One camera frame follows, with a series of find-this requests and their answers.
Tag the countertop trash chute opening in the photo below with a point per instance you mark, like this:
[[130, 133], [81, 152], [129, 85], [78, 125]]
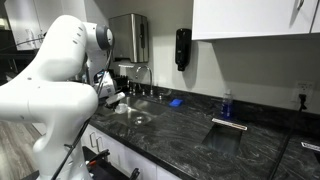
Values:
[[310, 146], [230, 124]]

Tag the steel paper towel dispenser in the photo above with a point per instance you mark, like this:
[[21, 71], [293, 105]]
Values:
[[133, 36]]

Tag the white wall cabinet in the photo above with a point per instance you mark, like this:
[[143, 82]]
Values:
[[250, 16]]

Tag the black background desk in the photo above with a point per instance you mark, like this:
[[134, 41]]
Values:
[[13, 61]]

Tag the black clamp orange grip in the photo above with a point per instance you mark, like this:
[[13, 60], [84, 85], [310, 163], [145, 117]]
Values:
[[134, 174], [100, 155]]

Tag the small chrome side faucet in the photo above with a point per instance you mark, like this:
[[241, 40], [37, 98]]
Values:
[[128, 87]]

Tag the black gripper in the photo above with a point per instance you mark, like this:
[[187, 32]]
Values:
[[111, 102]]

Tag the chrome gooseneck faucet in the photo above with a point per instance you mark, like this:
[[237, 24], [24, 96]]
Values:
[[150, 78]]

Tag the stainless steel sink basin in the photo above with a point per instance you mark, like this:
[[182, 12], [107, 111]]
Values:
[[148, 108]]

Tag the chrome faucet lever blue mark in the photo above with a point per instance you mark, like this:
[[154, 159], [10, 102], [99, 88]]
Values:
[[160, 97]]

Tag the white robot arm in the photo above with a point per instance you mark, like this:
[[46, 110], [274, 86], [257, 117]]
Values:
[[56, 90]]

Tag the black wall soap dispenser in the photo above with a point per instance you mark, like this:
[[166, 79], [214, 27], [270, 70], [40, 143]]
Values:
[[183, 50]]

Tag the blue sponge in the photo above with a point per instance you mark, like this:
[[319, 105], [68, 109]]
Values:
[[175, 103]]

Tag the white wall outlet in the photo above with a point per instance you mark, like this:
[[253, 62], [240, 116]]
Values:
[[302, 88]]

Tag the steel sink drain strainer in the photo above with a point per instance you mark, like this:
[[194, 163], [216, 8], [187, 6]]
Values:
[[140, 120]]

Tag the white background cabinets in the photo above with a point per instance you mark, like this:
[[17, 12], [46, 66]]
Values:
[[20, 16]]

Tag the white base cabinet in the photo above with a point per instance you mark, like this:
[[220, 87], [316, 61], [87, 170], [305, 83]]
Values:
[[143, 163]]

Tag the chrome faucet lever red mark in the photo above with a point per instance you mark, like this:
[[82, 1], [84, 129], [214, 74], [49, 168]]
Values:
[[141, 93]]

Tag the clear bottle blue liquid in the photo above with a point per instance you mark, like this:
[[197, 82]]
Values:
[[227, 106]]

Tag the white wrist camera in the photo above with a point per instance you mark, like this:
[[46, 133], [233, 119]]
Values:
[[116, 97]]

